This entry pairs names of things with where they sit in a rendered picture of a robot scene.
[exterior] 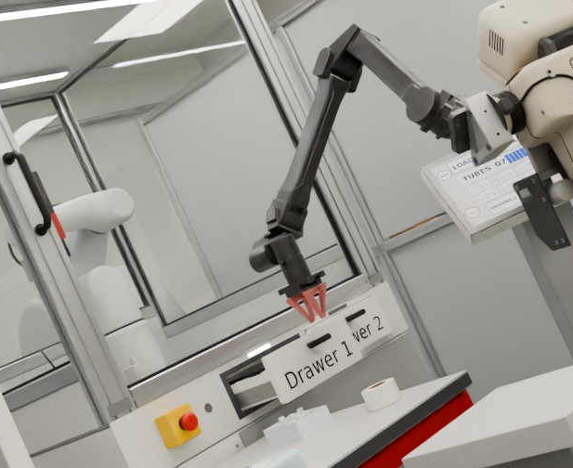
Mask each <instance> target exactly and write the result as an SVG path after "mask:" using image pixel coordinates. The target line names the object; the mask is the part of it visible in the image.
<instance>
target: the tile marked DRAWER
mask: <svg viewBox="0 0 573 468"><path fill-rule="evenodd" d="M520 202H521V201H520V199H519V197H518V195H517V193H516V192H514V191H512V192H510V193H508V194H506V195H503V196H501V197H499V198H498V199H496V200H494V201H490V202H488V203H486V204H485V205H486V207H487V208H488V209H489V211H490V212H491V213H492V214H493V215H494V214H497V213H499V212H501V211H503V210H505V209H507V208H510V207H512V206H514V205H516V204H518V203H520Z"/></svg>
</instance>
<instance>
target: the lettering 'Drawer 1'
mask: <svg viewBox="0 0 573 468"><path fill-rule="evenodd" d="M341 344H345V341H343V342H341ZM345 348H346V350H347V352H348V355H347V356H348V357H349V356H350V355H352V354H353V353H350V352H349V350H348V348H347V346H346V344H345ZM326 357H330V359H329V360H326ZM330 360H332V357H331V356H330V355H326V356H325V362H326V364H327V365H328V366H329V367H331V366H333V365H334V363H333V364H332V365H329V364H328V361H330ZM320 361H321V365H322V367H321V365H320V364H319V362H318V361H316V363H317V367H318V368H316V366H315V365H314V364H313V363H312V365H313V367H314V368H315V369H316V371H317V372H318V373H320V371H319V366H320V367H321V368H322V370H323V371H325V370H324V366H323V362H322V359H320ZM318 364H319V365H318ZM306 368H309V370H308V371H307V372H306V377H307V378H308V379H311V378H312V376H313V377H314V376H315V375H314V373H313V371H312V370H311V368H310V367H309V366H306V367H304V370H305V369H306ZM310 371H311V377H308V375H307V374H308V373H309V372H310ZM289 373H291V374H292V375H293V376H294V378H295V380H296V384H295V386H293V387H292V386H291V384H290V381H289V379H288V377H287V374H289ZM284 375H285V377H286V379H287V382H288V384H289V386H290V387H291V389H293V388H295V387H296V386H297V385H298V380H297V377H296V375H295V374H294V373H293V372H292V371H289V372H287V373H285V374H284Z"/></svg>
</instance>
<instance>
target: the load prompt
mask: <svg viewBox="0 0 573 468"><path fill-rule="evenodd" d="M512 137H513V139H514V142H513V143H512V144H511V145H510V146H509V147H508V148H507V149H506V150H505V151H507V150H510V149H512V148H514V147H516V146H519V145H520V143H519V142H518V140H517V138H516V136H515V135H512ZM446 166H447V167H448V168H449V169H450V171H451V172H452V173H453V174H454V175H456V174H458V173H460V172H461V171H464V170H466V169H468V168H470V167H472V166H474V165H473V164H472V159H471V153H469V154H466V155H464V156H462V157H461V158H459V159H456V160H454V161H452V162H449V163H447V164H446Z"/></svg>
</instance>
